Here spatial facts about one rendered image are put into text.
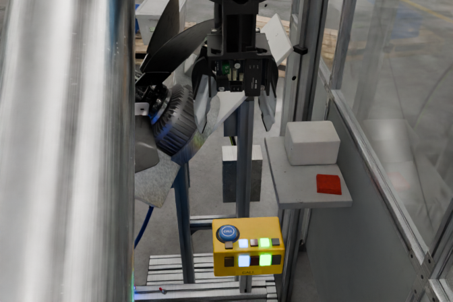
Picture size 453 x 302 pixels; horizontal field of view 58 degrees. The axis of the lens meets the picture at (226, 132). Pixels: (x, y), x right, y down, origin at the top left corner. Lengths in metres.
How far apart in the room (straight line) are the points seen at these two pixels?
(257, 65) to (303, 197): 0.94
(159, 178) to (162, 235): 1.18
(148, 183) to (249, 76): 0.80
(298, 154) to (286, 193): 0.16
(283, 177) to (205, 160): 1.46
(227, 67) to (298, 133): 1.00
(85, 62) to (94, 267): 0.10
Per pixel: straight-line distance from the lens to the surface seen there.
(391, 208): 1.21
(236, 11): 0.43
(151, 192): 1.22
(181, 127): 1.19
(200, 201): 2.54
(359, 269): 1.52
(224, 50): 0.45
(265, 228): 0.98
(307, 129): 1.47
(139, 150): 1.03
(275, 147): 1.55
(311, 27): 1.51
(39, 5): 0.24
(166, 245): 2.34
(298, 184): 1.41
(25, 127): 0.21
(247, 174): 1.45
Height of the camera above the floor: 1.81
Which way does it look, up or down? 36 degrees down
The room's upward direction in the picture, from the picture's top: straight up
